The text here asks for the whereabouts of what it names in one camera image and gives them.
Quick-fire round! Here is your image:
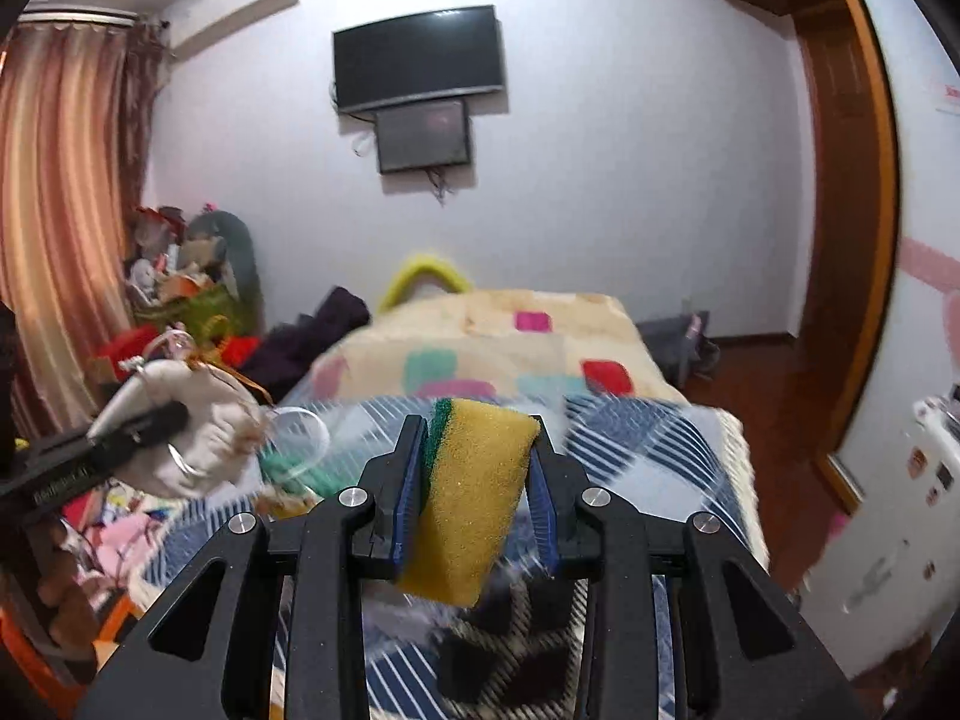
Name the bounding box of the green striped cloth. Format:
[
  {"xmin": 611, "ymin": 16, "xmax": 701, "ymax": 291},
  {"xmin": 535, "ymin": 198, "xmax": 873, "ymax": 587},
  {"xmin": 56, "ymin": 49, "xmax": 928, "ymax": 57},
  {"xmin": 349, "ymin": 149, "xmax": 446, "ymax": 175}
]
[{"xmin": 259, "ymin": 450, "xmax": 340, "ymax": 497}]

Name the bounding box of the floral yellow scrunchie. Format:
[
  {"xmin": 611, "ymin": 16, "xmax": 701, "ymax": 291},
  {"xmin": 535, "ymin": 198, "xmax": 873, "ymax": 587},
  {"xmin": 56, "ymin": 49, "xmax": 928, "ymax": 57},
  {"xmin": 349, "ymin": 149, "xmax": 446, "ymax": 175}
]
[{"xmin": 254, "ymin": 484, "xmax": 322, "ymax": 522}]

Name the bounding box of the yellow green sponge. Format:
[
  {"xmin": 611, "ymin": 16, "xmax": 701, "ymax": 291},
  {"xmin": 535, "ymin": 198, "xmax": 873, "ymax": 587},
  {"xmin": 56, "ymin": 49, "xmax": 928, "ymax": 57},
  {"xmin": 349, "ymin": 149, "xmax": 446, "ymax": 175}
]
[{"xmin": 397, "ymin": 398, "xmax": 540, "ymax": 608}]

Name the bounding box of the black patterned cloth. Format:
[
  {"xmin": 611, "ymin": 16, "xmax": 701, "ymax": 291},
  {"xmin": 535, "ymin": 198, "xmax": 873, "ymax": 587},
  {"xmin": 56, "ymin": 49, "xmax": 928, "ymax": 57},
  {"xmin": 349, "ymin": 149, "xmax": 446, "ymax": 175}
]
[{"xmin": 434, "ymin": 575, "xmax": 589, "ymax": 718}]

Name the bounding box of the navy patterned tablecloth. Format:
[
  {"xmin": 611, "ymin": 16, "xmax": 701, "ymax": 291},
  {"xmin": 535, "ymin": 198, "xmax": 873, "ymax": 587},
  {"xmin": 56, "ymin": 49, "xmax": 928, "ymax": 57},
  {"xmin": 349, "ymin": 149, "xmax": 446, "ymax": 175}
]
[{"xmin": 140, "ymin": 395, "xmax": 766, "ymax": 718}]

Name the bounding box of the clear plastic storage box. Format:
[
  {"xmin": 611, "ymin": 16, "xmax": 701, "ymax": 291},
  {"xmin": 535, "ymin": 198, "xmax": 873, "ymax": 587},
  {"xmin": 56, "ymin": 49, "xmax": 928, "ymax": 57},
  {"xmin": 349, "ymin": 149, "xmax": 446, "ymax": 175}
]
[{"xmin": 259, "ymin": 406, "xmax": 331, "ymax": 465}]

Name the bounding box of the black clothes pile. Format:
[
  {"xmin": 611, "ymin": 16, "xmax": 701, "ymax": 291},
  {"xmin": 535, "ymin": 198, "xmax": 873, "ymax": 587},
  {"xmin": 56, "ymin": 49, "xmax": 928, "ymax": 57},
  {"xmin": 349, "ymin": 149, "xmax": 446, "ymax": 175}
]
[{"xmin": 238, "ymin": 286, "xmax": 371, "ymax": 401}]

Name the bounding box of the grey bag on floor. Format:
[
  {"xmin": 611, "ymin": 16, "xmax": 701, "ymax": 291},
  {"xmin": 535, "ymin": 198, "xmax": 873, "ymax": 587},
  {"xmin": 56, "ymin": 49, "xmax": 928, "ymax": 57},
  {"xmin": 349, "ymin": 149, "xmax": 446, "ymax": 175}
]
[{"xmin": 636, "ymin": 310, "xmax": 721, "ymax": 388}]

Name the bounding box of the beige patchwork blanket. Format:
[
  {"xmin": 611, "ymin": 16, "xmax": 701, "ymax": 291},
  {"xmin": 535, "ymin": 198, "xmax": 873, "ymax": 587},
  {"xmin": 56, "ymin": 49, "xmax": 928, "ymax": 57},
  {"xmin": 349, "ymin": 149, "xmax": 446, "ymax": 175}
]
[{"xmin": 309, "ymin": 289, "xmax": 683, "ymax": 403}]

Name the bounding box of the white sliding wardrobe door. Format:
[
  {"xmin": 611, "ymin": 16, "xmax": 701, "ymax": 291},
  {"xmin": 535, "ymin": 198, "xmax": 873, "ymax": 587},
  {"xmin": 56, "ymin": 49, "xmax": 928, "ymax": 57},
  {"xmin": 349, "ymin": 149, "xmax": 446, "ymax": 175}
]
[{"xmin": 800, "ymin": 0, "xmax": 958, "ymax": 676}]

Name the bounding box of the yellow curved pillow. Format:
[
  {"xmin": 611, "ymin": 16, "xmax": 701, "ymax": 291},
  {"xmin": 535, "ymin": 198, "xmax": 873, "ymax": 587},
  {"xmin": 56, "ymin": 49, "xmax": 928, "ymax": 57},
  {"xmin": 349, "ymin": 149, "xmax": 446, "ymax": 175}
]
[{"xmin": 377, "ymin": 254, "xmax": 473, "ymax": 314}]

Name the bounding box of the white device with stickers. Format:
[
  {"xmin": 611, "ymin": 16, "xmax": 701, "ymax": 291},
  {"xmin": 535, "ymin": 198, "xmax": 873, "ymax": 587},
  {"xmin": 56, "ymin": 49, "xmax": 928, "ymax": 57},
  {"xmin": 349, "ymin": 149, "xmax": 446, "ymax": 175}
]
[{"xmin": 913, "ymin": 387, "xmax": 958, "ymax": 466}]

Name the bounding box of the striped orange curtain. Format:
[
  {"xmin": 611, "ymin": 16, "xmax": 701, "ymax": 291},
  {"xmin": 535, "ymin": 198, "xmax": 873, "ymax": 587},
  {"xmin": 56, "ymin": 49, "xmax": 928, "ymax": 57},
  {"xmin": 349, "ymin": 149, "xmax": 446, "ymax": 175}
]
[{"xmin": 2, "ymin": 20, "xmax": 167, "ymax": 439}]

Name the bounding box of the small wall monitor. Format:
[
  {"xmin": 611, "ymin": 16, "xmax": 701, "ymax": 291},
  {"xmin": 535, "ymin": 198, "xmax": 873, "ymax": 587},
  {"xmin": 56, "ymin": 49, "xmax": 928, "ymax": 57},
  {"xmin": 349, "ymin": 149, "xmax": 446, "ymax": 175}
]
[{"xmin": 374, "ymin": 99, "xmax": 472, "ymax": 174}]

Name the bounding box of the wooden wardrobe frame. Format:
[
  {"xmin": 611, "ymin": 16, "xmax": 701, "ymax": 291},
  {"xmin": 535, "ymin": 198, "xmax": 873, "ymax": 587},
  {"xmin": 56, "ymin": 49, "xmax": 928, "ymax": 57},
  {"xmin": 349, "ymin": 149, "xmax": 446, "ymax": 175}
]
[{"xmin": 737, "ymin": 0, "xmax": 900, "ymax": 514}]

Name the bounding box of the large wall television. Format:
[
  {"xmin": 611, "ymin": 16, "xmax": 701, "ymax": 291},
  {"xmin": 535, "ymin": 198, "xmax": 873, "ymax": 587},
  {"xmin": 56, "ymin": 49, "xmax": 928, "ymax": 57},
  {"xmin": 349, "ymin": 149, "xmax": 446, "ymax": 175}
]
[{"xmin": 332, "ymin": 5, "xmax": 506, "ymax": 114}]

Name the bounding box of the wall air conditioner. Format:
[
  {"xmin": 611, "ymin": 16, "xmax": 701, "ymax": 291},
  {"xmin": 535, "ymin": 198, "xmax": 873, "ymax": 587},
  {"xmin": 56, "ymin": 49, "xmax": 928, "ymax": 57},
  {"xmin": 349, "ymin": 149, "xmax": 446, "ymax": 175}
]
[{"xmin": 164, "ymin": 0, "xmax": 299, "ymax": 62}]

